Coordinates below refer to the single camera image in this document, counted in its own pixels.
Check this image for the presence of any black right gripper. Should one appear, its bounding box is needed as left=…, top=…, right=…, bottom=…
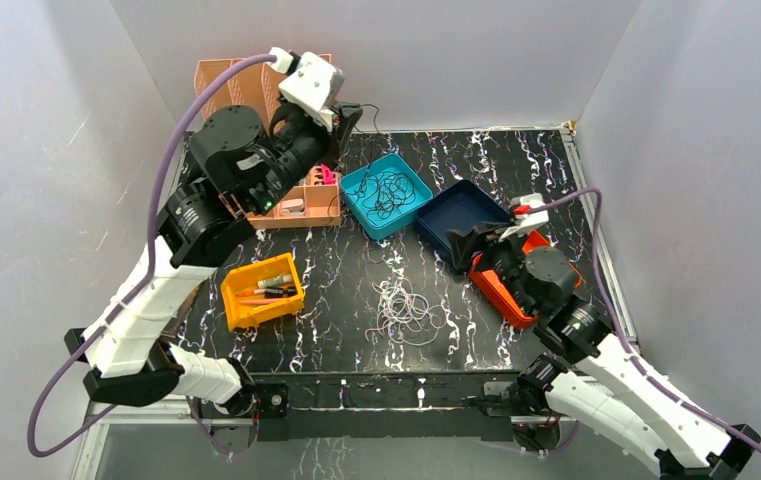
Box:
left=445, top=220, right=539, bottom=318

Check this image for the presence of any black wire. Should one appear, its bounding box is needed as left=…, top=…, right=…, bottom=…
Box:
left=356, top=102, right=385, bottom=177

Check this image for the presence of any dark blue plastic tray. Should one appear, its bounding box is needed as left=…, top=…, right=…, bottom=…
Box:
left=415, top=179, right=511, bottom=273

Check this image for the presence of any orange plastic tray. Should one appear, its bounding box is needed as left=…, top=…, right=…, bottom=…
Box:
left=468, top=230, right=584, bottom=330

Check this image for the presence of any teal plastic tray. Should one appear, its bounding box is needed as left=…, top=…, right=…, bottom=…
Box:
left=340, top=153, right=434, bottom=240

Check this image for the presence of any yellow plastic parts bin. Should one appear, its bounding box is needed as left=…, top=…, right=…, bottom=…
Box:
left=220, top=253, right=305, bottom=331

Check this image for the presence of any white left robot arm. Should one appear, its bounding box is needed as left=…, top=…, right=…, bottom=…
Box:
left=65, top=102, right=363, bottom=416

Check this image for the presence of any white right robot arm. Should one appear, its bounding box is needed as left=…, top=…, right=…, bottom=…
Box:
left=446, top=222, right=761, bottom=479

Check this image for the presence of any pink marker pen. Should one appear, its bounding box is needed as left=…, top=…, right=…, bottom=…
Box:
left=321, top=166, right=337, bottom=185

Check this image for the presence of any peach plastic file organizer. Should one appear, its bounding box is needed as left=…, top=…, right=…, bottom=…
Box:
left=202, top=64, right=342, bottom=230

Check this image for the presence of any white stapler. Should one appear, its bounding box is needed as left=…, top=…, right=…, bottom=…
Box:
left=279, top=198, right=306, bottom=217

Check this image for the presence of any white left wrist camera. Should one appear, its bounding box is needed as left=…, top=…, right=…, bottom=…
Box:
left=278, top=52, right=344, bottom=132

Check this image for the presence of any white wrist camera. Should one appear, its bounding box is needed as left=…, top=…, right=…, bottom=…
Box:
left=278, top=52, right=344, bottom=132
left=498, top=193, right=549, bottom=241

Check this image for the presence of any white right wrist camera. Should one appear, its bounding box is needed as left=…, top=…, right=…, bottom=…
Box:
left=498, top=193, right=549, bottom=241

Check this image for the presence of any tangled pile of wires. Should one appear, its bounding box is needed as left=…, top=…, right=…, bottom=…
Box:
left=365, top=276, right=451, bottom=347

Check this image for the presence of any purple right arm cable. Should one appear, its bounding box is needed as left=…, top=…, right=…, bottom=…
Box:
left=525, top=187, right=761, bottom=480

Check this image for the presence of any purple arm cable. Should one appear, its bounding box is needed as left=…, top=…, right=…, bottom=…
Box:
left=26, top=52, right=285, bottom=460
left=525, top=187, right=761, bottom=480

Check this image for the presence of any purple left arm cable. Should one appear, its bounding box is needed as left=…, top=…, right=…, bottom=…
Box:
left=26, top=52, right=285, bottom=460

